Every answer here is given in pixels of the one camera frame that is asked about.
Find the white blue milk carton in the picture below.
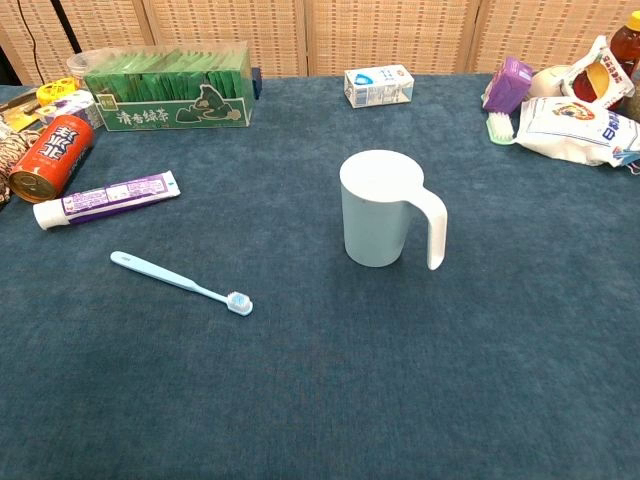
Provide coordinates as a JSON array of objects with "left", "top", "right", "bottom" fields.
[{"left": 343, "top": 64, "right": 415, "bottom": 109}]

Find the white bag with blue print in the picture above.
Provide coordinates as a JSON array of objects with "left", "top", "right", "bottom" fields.
[{"left": 513, "top": 96, "right": 640, "bottom": 169}]

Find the bamboo folding screen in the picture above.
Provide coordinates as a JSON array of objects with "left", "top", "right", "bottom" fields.
[{"left": 0, "top": 0, "right": 640, "bottom": 86}]

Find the yellow round tape roll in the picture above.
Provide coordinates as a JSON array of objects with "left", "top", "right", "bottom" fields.
[{"left": 36, "top": 77, "right": 77, "bottom": 107}]

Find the white cup with handle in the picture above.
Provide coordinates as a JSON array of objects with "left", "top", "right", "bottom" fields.
[{"left": 339, "top": 150, "right": 449, "bottom": 272}]

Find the light blue toothbrush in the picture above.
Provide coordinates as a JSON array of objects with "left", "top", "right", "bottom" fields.
[{"left": 110, "top": 250, "right": 254, "bottom": 317}]

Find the red drink can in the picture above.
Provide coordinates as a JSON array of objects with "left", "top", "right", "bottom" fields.
[{"left": 7, "top": 114, "right": 96, "bottom": 204}]

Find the blue binder clip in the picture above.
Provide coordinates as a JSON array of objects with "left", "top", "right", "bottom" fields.
[{"left": 612, "top": 149, "right": 640, "bottom": 176}]

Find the green tea bag box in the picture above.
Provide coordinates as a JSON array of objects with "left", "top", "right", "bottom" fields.
[{"left": 83, "top": 41, "right": 256, "bottom": 133}]

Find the red white snack bag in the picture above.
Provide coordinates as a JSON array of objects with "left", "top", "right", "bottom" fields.
[{"left": 559, "top": 34, "right": 636, "bottom": 112}]

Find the purple white toothpaste tube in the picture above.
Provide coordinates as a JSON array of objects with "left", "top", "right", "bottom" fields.
[{"left": 32, "top": 170, "right": 182, "bottom": 231}]

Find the blue table cloth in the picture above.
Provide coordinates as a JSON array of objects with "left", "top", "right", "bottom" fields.
[{"left": 0, "top": 73, "right": 640, "bottom": 480}]

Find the braided rope coil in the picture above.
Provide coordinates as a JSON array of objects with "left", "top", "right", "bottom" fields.
[{"left": 0, "top": 127, "right": 41, "bottom": 201}]

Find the clear round plastic container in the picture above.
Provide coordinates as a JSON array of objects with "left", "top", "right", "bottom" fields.
[{"left": 66, "top": 49, "right": 109, "bottom": 81}]

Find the razor in yellow card pack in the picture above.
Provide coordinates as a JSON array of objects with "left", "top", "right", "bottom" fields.
[{"left": 0, "top": 89, "right": 41, "bottom": 132}]

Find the brown bottle with yellow cap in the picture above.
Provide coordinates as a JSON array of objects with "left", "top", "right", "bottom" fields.
[{"left": 608, "top": 10, "right": 640, "bottom": 81}]

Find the black tripod stand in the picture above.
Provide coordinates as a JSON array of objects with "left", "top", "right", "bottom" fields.
[{"left": 49, "top": 0, "right": 84, "bottom": 54}]

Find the thin black hanging cable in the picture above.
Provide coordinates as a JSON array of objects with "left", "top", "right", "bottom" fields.
[{"left": 17, "top": 0, "right": 41, "bottom": 86}]

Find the purple tissue pack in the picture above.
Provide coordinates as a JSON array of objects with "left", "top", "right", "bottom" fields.
[{"left": 482, "top": 56, "right": 535, "bottom": 115}]

